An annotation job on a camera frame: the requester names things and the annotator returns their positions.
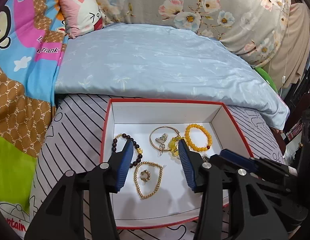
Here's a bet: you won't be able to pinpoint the light blue quilt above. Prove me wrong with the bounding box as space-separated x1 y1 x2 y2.
55 24 290 130

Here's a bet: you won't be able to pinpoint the pink cartoon pillow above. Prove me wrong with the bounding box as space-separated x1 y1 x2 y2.
59 0 105 39

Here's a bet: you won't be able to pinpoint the rose gold bangle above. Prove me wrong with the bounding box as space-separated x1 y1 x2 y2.
149 126 180 155

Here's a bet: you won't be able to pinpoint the bronze flower earring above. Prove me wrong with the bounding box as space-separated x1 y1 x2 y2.
140 170 151 182

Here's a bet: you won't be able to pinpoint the silver wristwatch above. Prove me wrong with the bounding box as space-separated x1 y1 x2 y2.
202 154 210 162

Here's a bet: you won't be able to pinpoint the dark bead bracelet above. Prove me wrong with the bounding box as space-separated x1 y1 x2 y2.
111 133 143 169

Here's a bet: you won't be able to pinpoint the grey floral pillow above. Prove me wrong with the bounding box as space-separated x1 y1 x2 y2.
96 0 291 67

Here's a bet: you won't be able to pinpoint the green plastic object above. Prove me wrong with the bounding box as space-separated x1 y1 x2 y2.
254 68 278 93

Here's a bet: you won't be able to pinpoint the yellow crystal bracelet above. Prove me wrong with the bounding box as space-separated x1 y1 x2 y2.
167 136 186 157

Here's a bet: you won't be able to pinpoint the colourful monkey cartoon blanket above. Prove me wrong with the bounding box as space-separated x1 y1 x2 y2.
0 0 68 238

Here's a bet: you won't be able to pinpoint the red cardboard box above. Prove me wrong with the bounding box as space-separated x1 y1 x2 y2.
101 99 253 229

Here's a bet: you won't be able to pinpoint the silver dangle earrings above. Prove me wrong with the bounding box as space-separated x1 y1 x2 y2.
155 133 168 156

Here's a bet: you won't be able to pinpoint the grey striped bed sheet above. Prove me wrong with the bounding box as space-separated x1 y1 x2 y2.
30 94 284 239

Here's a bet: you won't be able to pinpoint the gold bead bracelet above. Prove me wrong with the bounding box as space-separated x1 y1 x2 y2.
133 161 164 200

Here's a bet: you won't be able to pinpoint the white cord with switch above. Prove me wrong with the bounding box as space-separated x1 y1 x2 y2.
279 0 293 95

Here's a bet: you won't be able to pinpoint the beige curtain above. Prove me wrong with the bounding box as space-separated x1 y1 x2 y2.
263 3 310 90

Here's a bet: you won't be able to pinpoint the orange bead bracelet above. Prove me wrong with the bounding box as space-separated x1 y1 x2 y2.
185 123 213 152

